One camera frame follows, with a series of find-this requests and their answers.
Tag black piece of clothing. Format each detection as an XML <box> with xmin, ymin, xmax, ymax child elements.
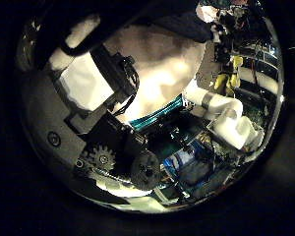
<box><xmin>101</xmin><ymin>0</ymin><xmax>218</xmax><ymax>44</ymax></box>

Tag teal striped strip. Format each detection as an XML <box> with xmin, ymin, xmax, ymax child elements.
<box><xmin>129</xmin><ymin>93</ymin><xmax>185</xmax><ymax>133</ymax></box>

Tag blue and white box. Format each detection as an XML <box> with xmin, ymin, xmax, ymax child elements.
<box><xmin>161</xmin><ymin>141</ymin><xmax>205</xmax><ymax>179</ymax></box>

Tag yellow clamps on rack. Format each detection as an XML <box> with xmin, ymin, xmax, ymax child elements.
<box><xmin>213</xmin><ymin>54</ymin><xmax>245</xmax><ymax>98</ymax></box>

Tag metal shelf rack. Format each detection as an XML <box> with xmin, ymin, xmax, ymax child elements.
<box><xmin>237</xmin><ymin>41</ymin><xmax>281</xmax><ymax>96</ymax></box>

